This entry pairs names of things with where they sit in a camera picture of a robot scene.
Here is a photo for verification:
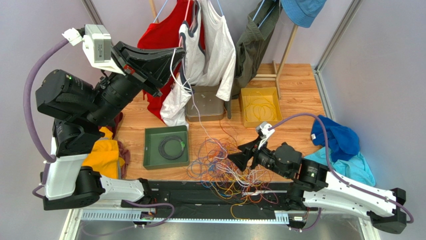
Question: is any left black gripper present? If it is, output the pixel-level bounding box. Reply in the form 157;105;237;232
86;42;188;128

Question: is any white cable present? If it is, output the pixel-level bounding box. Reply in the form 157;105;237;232
169;48;267;192

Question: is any multicolour cable pile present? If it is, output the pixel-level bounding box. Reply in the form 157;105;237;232
186;119;280;221

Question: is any yellow cable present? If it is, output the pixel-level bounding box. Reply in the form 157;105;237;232
244;90;278;123

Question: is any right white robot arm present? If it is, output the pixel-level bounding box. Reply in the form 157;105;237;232
228;137;408;234

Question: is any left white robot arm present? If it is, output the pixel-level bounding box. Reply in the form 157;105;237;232
35;42;186;211

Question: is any red hanging shirt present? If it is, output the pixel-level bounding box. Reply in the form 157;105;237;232
137;0;195;119

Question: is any yellow plastic tray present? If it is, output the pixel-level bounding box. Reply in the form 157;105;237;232
239;87;283;128

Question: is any white hanging tank top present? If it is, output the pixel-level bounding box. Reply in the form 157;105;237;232
159;0;236;127

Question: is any wooden clothes rack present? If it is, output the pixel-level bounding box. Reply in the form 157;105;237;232
148;0;299;100

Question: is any green plastic tray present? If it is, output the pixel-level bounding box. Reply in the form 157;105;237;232
143;125;190;170

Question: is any dark blue towel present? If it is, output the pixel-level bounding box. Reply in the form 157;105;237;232
311;115;360;162

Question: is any yellow cloth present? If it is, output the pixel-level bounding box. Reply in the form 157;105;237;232
82;127;126;179

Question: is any olive green hanging garment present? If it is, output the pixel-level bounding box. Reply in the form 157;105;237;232
231;0;281;100

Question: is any cyan cloth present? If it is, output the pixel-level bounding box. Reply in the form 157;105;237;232
304;147;377;187

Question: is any blue bucket hat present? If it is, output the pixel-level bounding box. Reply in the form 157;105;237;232
280;0;327;28

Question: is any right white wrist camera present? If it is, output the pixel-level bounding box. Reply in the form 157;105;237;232
255;121;275;150

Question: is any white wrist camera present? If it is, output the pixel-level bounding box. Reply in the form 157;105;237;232
82;24;125;75
255;121;275;150

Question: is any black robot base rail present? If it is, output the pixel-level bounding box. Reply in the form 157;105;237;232
79;180;320;231

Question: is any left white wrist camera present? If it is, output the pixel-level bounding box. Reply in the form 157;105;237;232
82;24;125;75

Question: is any black coiled cable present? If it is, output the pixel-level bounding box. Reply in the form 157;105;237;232
158;134;187;161

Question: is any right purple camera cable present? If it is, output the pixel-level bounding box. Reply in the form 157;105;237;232
267;112;415;232

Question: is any purple camera cable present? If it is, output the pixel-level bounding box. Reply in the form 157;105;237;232
22;28;176;236
267;112;415;232

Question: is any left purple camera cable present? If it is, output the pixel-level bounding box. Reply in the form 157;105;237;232
22;28;176;236

